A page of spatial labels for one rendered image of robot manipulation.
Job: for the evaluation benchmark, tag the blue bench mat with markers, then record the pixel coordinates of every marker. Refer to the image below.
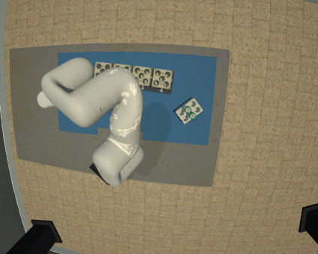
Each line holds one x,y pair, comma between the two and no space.
194,76

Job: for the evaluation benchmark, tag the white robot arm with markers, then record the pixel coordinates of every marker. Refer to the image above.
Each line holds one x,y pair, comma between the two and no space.
115,88

